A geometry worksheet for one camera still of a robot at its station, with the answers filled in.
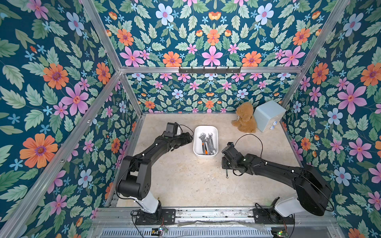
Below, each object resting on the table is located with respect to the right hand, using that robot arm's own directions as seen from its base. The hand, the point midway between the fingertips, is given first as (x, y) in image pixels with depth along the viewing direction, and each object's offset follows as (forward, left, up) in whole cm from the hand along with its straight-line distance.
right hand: (223, 161), depth 87 cm
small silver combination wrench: (-7, -3, -6) cm, 10 cm away
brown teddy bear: (+28, -17, +4) cm, 33 cm away
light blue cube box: (+31, -31, +9) cm, 45 cm away
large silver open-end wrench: (+11, +6, -4) cm, 13 cm away
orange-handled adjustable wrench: (+21, +13, -4) cm, 25 cm away
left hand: (+13, +21, +6) cm, 25 cm away
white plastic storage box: (+17, +17, -5) cm, 24 cm away
